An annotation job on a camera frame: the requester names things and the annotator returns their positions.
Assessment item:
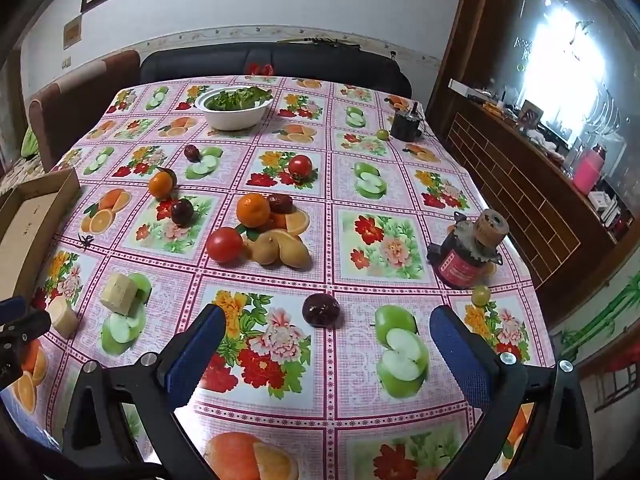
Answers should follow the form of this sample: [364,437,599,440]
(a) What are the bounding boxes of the white flat box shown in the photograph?
[448,79,488,101]

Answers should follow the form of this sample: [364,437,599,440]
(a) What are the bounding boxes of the orange tangerine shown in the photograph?
[149,170,175,199]
[236,193,271,227]

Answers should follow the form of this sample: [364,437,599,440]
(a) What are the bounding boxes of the black leather sofa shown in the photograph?
[140,41,413,100]

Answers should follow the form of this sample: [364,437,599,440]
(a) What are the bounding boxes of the shallow cardboard box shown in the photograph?
[0,167,81,301]

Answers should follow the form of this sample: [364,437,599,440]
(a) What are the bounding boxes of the dark wooden cabinet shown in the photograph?
[427,0,640,331]

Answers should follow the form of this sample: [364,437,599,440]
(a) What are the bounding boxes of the pink fruit-print tablecloth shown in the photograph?
[0,76,558,480]

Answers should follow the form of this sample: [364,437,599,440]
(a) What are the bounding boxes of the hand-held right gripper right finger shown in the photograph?
[429,304,601,480]

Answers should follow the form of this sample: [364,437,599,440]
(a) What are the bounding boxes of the black cup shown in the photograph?
[390,101,425,142]

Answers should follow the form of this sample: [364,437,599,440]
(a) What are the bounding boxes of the dark thin sticks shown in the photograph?
[276,35,362,50]

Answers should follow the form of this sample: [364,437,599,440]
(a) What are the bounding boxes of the red tomato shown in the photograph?
[288,154,313,179]
[206,227,245,264]

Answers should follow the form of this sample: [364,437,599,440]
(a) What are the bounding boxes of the floral seat blanket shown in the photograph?
[0,155,46,196]

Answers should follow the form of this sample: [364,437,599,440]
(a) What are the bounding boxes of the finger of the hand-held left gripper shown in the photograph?
[0,341,28,391]
[0,296,52,343]

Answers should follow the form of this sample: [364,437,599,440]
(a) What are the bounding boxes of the pale round sugar cane piece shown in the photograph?
[47,295,79,338]

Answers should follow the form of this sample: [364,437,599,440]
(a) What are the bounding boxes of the yellow-green sugar cane piece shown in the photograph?
[99,273,138,318]

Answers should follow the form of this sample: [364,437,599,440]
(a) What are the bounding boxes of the white bowl of greens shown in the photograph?
[194,86,275,132]

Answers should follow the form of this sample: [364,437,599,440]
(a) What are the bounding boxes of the tan longan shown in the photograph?
[274,232,312,268]
[248,234,280,266]

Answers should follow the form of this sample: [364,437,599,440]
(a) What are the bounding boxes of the pink bottle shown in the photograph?
[571,142,607,196]

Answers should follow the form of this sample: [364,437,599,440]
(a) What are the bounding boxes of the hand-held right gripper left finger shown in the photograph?
[62,304,227,480]

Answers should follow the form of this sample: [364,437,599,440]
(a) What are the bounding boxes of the green cushion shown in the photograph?
[20,125,40,158]

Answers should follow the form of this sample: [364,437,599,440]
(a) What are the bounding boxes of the small framed wall plaque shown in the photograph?
[63,16,83,51]

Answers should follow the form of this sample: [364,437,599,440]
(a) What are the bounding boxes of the brown armchair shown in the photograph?
[27,50,142,173]

